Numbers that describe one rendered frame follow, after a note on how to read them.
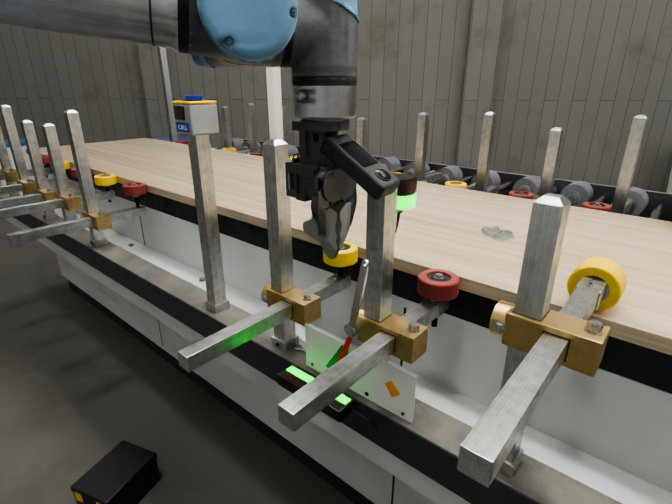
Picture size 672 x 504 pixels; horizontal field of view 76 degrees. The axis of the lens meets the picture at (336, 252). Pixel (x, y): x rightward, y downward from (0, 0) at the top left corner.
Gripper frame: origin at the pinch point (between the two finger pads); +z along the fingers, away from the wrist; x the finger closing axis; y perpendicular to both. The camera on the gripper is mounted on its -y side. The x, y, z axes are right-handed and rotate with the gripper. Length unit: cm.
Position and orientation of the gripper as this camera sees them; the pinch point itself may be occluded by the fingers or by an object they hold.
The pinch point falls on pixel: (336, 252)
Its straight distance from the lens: 67.9
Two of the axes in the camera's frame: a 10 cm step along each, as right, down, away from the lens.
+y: -7.6, -2.4, 6.0
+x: -6.5, 2.8, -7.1
